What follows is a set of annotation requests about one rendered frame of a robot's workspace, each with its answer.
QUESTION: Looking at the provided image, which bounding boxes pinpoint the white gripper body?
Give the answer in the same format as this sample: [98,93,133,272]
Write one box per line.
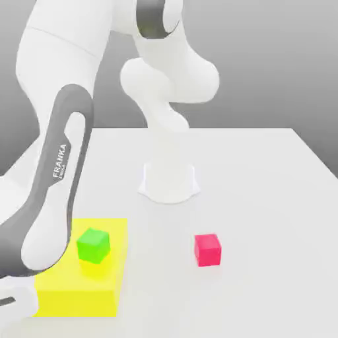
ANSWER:
[0,276,40,318]

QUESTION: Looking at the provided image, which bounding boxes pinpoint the small green cube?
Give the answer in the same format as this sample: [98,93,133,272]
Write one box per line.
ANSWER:
[76,227,111,265]

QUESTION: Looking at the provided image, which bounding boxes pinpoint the small red cube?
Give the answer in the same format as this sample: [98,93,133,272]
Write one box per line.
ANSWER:
[194,233,222,268]

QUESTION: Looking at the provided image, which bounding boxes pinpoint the large yellow box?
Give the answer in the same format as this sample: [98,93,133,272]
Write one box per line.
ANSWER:
[31,218,129,318]

